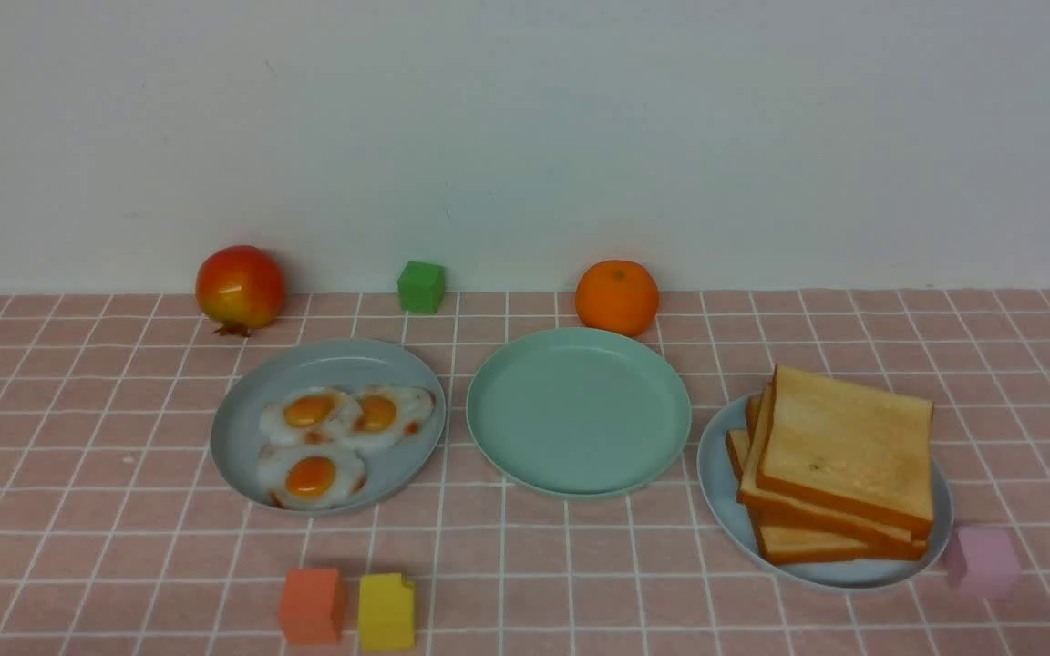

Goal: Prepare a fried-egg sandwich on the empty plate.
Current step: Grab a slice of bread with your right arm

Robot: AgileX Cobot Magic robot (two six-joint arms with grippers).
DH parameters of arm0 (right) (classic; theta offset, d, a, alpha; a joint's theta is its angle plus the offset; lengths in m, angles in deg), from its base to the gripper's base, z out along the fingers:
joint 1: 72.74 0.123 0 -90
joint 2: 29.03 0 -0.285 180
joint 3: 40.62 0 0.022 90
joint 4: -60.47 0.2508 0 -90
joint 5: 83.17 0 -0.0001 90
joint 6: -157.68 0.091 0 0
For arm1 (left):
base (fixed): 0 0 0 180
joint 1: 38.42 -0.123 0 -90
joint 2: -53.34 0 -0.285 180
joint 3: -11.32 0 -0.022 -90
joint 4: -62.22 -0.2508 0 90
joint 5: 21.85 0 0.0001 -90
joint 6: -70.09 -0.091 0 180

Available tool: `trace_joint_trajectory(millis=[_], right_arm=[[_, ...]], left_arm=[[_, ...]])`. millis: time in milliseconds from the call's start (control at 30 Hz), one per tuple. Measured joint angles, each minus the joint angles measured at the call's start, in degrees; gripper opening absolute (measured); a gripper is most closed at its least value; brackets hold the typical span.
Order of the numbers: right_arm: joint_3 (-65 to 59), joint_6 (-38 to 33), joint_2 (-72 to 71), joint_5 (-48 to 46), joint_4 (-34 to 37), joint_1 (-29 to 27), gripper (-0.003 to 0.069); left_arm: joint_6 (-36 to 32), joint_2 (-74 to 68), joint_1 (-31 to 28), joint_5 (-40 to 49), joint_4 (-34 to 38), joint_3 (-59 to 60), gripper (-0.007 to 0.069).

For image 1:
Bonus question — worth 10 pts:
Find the orange mandarin fruit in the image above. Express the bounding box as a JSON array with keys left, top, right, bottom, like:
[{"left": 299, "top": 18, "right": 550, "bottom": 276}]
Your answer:
[{"left": 574, "top": 259, "right": 660, "bottom": 339}]

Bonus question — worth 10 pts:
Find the red yellow pomegranate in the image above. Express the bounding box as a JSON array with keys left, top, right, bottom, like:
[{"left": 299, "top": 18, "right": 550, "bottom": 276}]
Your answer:
[{"left": 193, "top": 244, "right": 288, "bottom": 339}]

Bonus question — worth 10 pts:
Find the fried egg front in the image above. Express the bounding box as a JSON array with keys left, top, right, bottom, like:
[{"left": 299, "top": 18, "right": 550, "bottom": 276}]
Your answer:
[{"left": 257, "top": 443, "right": 366, "bottom": 511}]

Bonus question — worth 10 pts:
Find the toast slice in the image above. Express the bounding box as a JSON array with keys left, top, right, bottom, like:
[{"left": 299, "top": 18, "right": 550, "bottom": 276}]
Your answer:
[
  {"left": 758, "top": 365, "right": 936, "bottom": 539},
  {"left": 741, "top": 383, "right": 921, "bottom": 538},
  {"left": 726, "top": 429, "right": 928, "bottom": 566},
  {"left": 746, "top": 394, "right": 763, "bottom": 437}
]

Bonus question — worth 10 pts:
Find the light blue bread plate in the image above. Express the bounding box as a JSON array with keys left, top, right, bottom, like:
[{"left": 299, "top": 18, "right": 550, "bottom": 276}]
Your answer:
[{"left": 696, "top": 395, "right": 956, "bottom": 594}]

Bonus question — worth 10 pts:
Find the orange block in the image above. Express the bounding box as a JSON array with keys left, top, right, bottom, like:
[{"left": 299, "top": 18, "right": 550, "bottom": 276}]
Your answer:
[{"left": 276, "top": 568, "right": 347, "bottom": 646}]

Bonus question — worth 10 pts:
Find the pink block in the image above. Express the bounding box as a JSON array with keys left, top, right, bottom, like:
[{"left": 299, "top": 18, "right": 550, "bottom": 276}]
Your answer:
[{"left": 944, "top": 526, "right": 1022, "bottom": 599}]

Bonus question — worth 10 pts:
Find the grey plate with eggs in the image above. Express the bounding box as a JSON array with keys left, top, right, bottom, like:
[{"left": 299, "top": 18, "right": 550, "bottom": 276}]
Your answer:
[{"left": 210, "top": 339, "right": 448, "bottom": 519}]

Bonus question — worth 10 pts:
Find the teal green centre plate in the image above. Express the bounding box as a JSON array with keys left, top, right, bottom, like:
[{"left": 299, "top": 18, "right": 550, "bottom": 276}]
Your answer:
[{"left": 466, "top": 327, "right": 693, "bottom": 499}]

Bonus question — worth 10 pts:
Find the yellow block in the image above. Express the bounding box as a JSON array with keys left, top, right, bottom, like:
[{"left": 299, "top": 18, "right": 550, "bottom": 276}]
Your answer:
[{"left": 355, "top": 573, "right": 417, "bottom": 652}]

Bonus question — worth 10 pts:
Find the green cube block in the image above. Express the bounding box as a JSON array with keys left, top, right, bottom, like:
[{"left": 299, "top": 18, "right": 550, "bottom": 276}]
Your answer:
[{"left": 397, "top": 261, "right": 447, "bottom": 315}]

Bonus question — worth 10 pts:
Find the fried egg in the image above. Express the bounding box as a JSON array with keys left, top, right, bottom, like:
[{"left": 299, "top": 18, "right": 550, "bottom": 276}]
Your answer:
[
  {"left": 257, "top": 443, "right": 366, "bottom": 511},
  {"left": 339, "top": 385, "right": 435, "bottom": 453},
  {"left": 259, "top": 387, "right": 362, "bottom": 446}
]

